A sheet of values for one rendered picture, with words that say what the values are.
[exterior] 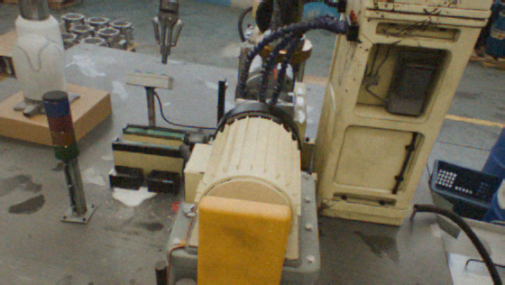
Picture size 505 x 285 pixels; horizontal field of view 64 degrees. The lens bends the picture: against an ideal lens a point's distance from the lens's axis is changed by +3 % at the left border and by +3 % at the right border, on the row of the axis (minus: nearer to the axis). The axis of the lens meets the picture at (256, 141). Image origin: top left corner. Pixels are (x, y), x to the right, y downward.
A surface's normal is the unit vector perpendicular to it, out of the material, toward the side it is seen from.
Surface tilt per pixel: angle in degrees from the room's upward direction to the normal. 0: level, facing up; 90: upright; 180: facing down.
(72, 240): 0
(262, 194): 90
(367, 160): 90
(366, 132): 90
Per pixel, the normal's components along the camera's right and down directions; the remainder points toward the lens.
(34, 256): 0.09, -0.84
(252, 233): -0.08, 0.53
